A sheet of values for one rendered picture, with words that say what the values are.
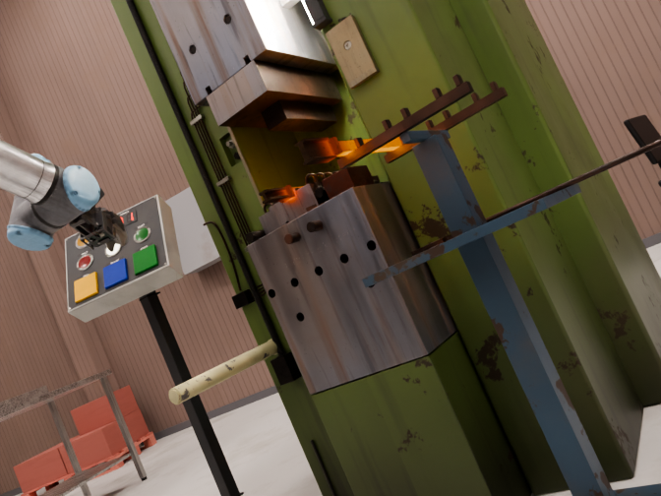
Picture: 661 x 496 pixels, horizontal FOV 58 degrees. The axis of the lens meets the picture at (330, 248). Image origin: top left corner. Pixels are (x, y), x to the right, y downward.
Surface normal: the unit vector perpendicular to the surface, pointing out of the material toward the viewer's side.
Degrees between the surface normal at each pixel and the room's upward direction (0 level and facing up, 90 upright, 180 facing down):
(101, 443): 90
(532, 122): 90
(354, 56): 90
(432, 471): 90
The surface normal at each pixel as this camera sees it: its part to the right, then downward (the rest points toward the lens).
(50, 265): -0.36, 0.08
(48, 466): -0.14, -0.02
